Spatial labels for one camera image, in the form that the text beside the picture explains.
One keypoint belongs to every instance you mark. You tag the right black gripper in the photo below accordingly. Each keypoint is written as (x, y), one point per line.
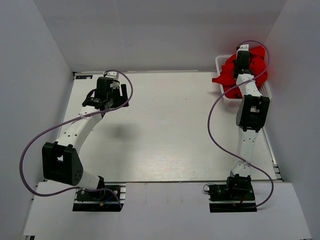
(236, 62)

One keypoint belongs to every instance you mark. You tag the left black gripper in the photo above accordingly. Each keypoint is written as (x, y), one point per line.
(121, 99)

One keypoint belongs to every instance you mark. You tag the red t shirt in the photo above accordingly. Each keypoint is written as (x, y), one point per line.
(257, 65)

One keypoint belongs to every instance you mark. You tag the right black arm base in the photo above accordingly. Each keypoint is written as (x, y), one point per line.
(223, 201)

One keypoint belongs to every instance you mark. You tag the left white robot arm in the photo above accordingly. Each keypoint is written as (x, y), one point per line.
(60, 159)

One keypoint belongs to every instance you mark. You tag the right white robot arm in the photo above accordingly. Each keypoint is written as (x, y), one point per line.
(250, 119)

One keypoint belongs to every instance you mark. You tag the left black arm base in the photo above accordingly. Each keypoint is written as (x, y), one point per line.
(102, 201)

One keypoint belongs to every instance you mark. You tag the white plastic basket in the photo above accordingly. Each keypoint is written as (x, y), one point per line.
(220, 60)

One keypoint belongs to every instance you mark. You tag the blue table label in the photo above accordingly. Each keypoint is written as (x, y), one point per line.
(83, 77)

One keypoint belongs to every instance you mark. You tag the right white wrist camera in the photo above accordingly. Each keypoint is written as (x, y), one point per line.
(243, 47)

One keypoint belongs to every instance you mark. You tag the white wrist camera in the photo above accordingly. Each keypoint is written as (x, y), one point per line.
(114, 75)
(243, 47)

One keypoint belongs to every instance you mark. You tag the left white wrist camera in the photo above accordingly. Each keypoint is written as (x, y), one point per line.
(114, 75)

